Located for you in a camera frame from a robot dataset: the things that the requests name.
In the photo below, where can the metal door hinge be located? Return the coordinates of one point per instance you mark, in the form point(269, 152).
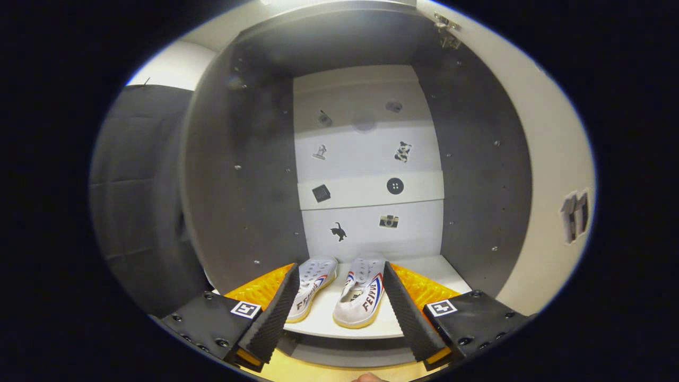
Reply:
point(445, 24)

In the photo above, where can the white canvas shoe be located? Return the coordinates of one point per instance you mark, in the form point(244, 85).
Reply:
point(318, 276)
point(360, 297)

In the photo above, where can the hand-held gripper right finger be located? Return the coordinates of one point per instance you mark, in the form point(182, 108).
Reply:
point(408, 318)

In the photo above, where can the black backdrop cloth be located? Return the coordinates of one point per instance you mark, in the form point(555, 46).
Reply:
point(138, 212)

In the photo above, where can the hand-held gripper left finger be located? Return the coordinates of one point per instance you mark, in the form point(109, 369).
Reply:
point(273, 318)

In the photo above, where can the dark grey shoe cabinet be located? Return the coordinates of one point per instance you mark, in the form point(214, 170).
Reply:
point(238, 185)

